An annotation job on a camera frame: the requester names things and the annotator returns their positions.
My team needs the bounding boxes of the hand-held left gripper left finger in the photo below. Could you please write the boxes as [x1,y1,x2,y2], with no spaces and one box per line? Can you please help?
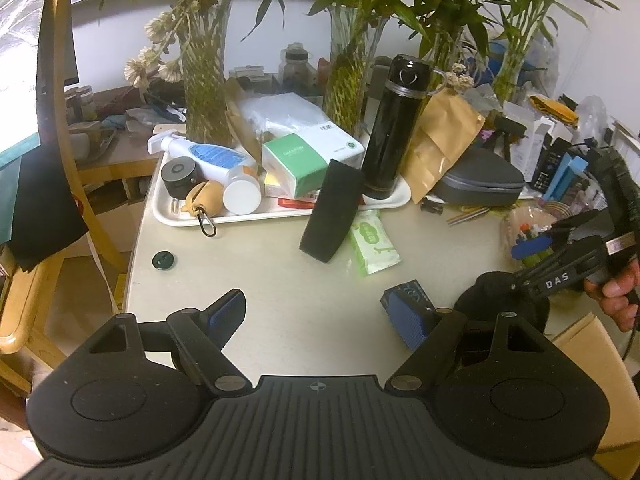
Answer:
[75,288,253,393]

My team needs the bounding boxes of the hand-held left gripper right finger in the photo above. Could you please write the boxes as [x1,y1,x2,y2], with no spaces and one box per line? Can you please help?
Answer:
[380,282,561,392]

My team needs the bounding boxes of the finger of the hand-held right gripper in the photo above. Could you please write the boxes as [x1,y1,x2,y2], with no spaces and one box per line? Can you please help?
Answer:
[500,235,618,301]
[510,210,608,261]

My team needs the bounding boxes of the black soft cloth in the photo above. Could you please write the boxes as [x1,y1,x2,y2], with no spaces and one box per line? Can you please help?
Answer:
[452,270,552,361]

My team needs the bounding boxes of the brown cardboard box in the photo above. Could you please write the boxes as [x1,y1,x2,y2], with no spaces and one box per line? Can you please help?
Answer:
[552,312,640,453]

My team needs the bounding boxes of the person's right hand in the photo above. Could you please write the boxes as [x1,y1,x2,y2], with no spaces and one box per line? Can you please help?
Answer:
[584,260,640,332]

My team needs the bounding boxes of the clear plastic cup with pens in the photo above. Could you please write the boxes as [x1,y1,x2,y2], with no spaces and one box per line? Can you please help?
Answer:
[501,202,568,266]

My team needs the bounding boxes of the blue box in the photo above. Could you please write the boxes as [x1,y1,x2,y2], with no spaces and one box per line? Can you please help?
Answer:
[542,152,591,201]

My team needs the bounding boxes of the black box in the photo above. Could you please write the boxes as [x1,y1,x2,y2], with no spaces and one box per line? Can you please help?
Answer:
[530,137,573,191]

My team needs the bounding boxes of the grey zip case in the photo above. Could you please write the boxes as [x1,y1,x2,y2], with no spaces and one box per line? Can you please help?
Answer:
[432,149,526,207]

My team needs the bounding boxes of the green tissue pack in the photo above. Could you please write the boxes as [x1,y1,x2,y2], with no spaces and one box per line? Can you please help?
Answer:
[348,208,402,276]

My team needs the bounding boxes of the clear plastic bag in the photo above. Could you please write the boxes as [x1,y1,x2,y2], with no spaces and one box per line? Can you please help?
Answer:
[575,95,613,146]

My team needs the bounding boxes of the white plastic tray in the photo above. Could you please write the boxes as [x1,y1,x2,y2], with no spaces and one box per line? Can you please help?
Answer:
[152,125,412,228]

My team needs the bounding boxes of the tall white box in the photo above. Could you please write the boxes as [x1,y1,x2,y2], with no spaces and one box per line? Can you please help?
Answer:
[515,115,556,181]

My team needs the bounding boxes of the yellow black pouch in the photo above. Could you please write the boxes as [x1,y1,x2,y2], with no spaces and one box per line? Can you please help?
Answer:
[527,94,581,128]

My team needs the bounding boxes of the tan pouch with carabiner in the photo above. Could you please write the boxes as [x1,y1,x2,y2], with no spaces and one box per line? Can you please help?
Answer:
[182,180,226,237]

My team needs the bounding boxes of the white pill bottle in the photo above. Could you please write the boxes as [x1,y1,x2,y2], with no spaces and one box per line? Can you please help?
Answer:
[222,167,263,213]

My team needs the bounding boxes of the black handheld tool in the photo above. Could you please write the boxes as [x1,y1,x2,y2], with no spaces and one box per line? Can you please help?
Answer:
[492,112,531,141]

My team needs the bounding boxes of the black foam block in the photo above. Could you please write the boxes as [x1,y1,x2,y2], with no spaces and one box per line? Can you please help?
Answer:
[299,159,365,264]

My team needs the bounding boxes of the large brown paper bag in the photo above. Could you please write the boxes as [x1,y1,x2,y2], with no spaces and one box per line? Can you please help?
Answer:
[400,87,486,205]

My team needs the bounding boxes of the black round speaker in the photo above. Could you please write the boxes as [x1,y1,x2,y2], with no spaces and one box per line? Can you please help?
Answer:
[161,156,202,200]

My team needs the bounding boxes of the white spray bottle blue label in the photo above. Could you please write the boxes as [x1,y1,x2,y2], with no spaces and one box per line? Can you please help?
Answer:
[147,132,258,184]

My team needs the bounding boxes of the white and green box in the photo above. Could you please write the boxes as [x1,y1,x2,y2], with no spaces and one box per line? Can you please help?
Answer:
[261,127,366,200]

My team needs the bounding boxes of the glass vase with bamboo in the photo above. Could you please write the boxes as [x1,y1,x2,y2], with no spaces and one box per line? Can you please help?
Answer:
[307,0,436,133]
[80,0,321,147]
[415,0,506,91]
[475,0,621,103]

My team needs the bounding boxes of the black thermos bottle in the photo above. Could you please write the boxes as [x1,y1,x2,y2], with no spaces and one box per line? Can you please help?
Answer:
[360,53,446,201]

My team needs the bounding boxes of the small wooden side table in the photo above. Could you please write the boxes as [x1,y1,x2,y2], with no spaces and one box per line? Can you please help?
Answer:
[65,85,166,201]

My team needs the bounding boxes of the crumpled brown paper sheet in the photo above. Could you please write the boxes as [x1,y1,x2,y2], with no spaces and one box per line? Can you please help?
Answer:
[223,77,263,163]

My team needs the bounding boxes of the wooden chair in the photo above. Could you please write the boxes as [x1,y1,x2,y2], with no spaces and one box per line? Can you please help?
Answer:
[0,0,131,401]

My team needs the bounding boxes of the white plastic bag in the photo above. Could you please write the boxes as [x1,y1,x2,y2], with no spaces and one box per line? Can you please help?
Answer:
[237,92,326,136]

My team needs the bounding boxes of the small glass jar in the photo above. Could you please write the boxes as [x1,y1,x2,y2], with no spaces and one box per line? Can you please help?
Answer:
[75,87,96,122]

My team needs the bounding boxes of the dark glass jar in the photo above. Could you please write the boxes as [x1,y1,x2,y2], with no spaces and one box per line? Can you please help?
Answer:
[280,42,313,96]

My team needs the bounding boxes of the dried white flowers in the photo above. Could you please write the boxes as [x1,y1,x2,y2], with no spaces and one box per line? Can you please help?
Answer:
[124,12,183,88]

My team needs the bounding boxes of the rainbow ribbon cable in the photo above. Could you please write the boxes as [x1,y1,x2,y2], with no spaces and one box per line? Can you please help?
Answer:
[446,206,493,226]

